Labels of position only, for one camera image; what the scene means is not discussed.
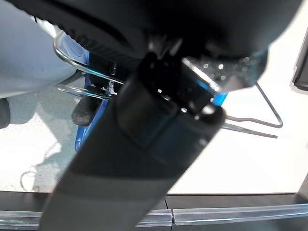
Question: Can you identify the blue plastic shopping basket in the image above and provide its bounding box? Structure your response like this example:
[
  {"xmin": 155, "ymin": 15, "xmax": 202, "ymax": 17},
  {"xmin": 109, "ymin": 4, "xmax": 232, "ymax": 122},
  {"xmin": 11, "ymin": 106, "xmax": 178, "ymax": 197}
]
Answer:
[{"xmin": 53, "ymin": 31, "xmax": 283, "ymax": 154}]

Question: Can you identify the grey left robot leg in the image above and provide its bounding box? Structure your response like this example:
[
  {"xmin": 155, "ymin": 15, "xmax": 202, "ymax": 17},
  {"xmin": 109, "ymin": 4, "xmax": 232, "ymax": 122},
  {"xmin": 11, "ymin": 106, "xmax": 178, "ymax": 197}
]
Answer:
[{"xmin": 0, "ymin": 0, "xmax": 84, "ymax": 129}]

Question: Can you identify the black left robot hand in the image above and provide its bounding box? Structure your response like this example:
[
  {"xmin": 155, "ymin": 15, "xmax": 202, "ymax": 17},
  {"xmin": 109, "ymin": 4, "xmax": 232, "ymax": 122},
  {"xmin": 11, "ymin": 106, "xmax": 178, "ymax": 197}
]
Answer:
[{"xmin": 4, "ymin": 0, "xmax": 304, "ymax": 231}]

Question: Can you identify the black plinth shelf board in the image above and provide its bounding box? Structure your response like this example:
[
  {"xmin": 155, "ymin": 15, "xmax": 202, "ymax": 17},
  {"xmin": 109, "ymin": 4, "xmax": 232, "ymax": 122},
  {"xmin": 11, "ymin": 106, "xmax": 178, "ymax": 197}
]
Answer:
[{"xmin": 0, "ymin": 190, "xmax": 308, "ymax": 231}]

